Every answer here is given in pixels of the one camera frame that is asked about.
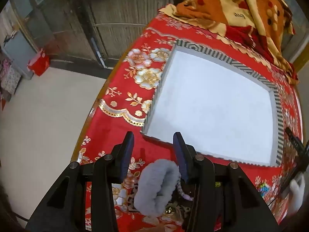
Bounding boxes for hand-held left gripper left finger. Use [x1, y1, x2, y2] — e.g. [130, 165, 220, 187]
[25, 131, 135, 232]

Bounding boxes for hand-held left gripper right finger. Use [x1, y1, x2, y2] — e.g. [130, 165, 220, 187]
[172, 132, 282, 232]

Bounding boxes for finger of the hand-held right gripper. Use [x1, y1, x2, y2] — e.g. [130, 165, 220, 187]
[284, 127, 305, 155]

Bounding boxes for grey fluffy scrunchie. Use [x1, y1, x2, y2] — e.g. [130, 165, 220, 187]
[133, 160, 181, 217]

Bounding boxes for purple bead bracelet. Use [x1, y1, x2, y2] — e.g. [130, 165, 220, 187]
[176, 171, 194, 201]

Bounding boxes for striped rim white tray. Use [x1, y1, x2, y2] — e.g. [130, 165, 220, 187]
[140, 39, 283, 168]

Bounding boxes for person's right hand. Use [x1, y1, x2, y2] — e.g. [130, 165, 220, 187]
[288, 173, 306, 215]

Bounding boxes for red floral tablecloth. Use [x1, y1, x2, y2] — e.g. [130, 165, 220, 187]
[70, 12, 305, 232]

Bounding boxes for red paper bag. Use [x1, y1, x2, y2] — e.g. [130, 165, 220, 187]
[27, 48, 51, 77]

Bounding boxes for orange floral blanket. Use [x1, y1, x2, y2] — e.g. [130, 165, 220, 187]
[158, 0, 300, 85]

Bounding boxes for floral cushion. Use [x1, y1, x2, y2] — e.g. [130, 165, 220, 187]
[0, 59, 22, 102]

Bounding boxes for grey cabinet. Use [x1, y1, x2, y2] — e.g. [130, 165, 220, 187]
[2, 30, 35, 80]

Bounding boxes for wooden door frame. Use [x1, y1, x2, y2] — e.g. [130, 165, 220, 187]
[288, 40, 309, 74]

